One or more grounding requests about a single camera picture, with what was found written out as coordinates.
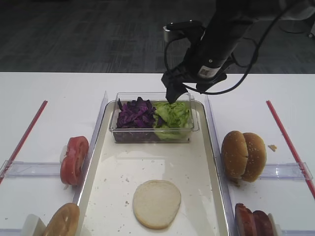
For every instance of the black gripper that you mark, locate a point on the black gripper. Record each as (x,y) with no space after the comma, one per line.
(175,78)

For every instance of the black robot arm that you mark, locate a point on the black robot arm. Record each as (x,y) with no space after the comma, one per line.
(209,54)

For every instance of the green lettuce pile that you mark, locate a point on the green lettuce pile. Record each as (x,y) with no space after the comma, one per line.
(168,116)

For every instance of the white pusher block tomato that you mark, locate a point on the white pusher block tomato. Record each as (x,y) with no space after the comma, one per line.
(63,153)

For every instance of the tomato slice stack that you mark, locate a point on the tomato slice stack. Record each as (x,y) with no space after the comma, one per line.
(71,167)

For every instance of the red meat patty left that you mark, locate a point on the red meat patty left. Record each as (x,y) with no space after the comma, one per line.
(245,220)

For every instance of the red meat patty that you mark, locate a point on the red meat patty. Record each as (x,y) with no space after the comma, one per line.
(245,220)
(262,223)

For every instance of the red meat patty right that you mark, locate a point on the red meat patty right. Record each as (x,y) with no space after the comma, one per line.
(262,223)

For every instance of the white pusher block meat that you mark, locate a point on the white pusher block meat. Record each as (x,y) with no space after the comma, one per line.
(276,228)

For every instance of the purple cabbage pile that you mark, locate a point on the purple cabbage pile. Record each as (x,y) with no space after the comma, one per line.
(138,114)

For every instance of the clear plastic salad container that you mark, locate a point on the clear plastic salad container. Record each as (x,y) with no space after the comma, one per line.
(147,135)

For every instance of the clear long divider left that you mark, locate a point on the clear long divider left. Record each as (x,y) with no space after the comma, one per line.
(78,195)

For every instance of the clear long divider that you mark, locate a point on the clear long divider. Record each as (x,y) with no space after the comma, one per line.
(78,195)
(223,182)

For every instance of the clear long divider right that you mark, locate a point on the clear long divider right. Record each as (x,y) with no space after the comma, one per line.
(223,182)

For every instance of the sesame bun outer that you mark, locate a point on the sesame bun outer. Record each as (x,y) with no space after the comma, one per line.
(234,154)

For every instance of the sesame bun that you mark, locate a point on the sesame bun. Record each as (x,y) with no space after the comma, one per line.
(256,157)
(234,154)

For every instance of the metal tray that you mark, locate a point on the metal tray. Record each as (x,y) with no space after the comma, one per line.
(116,170)

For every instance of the sesame bun inner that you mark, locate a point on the sesame bun inner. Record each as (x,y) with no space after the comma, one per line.
(256,157)

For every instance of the bottom bun slice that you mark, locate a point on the bottom bun slice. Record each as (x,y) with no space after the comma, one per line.
(156,203)

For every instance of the orange crumb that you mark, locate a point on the orange crumb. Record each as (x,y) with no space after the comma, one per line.
(272,147)

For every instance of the red strip left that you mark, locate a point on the red strip left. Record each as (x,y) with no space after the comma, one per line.
(24,140)

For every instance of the red strip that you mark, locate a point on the red strip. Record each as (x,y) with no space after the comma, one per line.
(294,153)
(24,140)

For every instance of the red strip right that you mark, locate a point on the red strip right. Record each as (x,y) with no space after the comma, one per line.
(294,153)

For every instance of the brown bun slice left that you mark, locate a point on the brown bun slice left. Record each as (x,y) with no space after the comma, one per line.
(64,222)

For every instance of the white pusher block lower left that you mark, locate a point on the white pusher block lower left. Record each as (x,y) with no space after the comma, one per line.
(33,226)

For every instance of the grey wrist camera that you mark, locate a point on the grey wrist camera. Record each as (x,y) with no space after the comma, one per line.
(192,30)

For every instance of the clear rail right upper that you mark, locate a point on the clear rail right upper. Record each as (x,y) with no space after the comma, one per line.
(288,171)

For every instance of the clear rail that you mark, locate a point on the clear rail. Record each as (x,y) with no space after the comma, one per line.
(298,232)
(288,171)
(14,169)

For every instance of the clear rail left upper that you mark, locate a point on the clear rail left upper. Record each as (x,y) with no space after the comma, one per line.
(14,169)

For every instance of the clear rail right lower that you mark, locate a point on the clear rail right lower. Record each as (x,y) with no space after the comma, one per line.
(298,232)

